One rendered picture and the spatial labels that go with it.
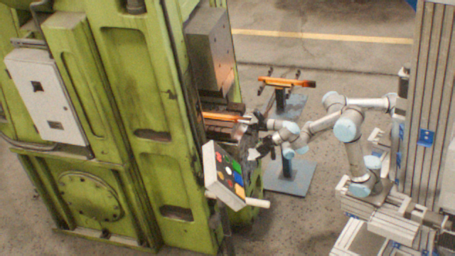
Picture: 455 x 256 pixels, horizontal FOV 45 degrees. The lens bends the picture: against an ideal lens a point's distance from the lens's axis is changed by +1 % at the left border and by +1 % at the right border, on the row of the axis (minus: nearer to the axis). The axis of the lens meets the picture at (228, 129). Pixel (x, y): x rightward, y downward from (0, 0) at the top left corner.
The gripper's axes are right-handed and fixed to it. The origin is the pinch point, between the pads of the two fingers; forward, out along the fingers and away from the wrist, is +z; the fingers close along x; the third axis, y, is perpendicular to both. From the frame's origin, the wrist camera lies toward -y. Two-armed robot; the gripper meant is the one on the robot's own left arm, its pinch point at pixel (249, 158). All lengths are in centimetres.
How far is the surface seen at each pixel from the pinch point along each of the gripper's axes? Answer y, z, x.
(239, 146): -11.5, 12.9, -30.6
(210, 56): 55, -16, -31
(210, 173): 22.6, 14.3, 18.8
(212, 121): 4, 21, -49
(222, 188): 15.3, 12.2, 27.1
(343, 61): -149, -46, -231
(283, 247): -99, 40, -11
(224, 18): 59, -32, -53
